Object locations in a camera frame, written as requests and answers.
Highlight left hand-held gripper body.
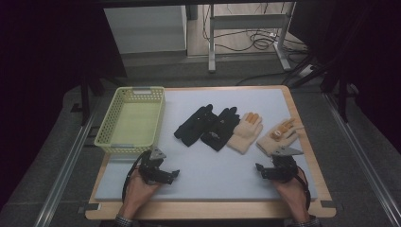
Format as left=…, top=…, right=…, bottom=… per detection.
left=138, top=147, right=167, bottom=184

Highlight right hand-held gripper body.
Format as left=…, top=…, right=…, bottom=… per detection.
left=271, top=146, right=305, bottom=184

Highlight beige glove orange fingertips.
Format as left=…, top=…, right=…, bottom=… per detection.
left=226, top=112, right=264, bottom=155
left=255, top=117, right=305, bottom=158

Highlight pale green plastic basket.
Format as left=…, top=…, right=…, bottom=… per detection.
left=94, top=86, right=166, bottom=155

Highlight black knit glove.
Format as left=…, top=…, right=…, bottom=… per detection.
left=200, top=106, right=241, bottom=152
left=173, top=103, right=218, bottom=148

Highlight person's left hand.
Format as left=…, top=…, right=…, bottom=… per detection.
left=121, top=169, right=162, bottom=218

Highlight person's right hand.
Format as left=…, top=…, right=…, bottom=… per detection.
left=272, top=175, right=312, bottom=223

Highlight wooden table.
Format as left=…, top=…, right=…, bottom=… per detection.
left=84, top=84, right=337, bottom=220

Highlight white power strip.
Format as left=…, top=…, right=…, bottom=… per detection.
left=298, top=63, right=315, bottom=79

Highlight white cabinet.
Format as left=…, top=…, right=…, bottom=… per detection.
left=103, top=5, right=188, bottom=55

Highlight dark curtain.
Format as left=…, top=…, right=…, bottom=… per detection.
left=0, top=0, right=128, bottom=209
left=288, top=0, right=401, bottom=152

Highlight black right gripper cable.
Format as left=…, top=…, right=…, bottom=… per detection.
left=295, top=166, right=313, bottom=211

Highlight aluminium rail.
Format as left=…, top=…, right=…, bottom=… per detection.
left=32, top=103, right=97, bottom=227
left=323, top=92, right=401, bottom=227

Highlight black stand post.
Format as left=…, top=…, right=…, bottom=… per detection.
left=79, top=74, right=93, bottom=127

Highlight tangle of black floor cables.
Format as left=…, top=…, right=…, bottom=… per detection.
left=201, top=3, right=309, bottom=54

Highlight grey metal desk frame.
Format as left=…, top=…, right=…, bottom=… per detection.
left=207, top=2, right=298, bottom=74

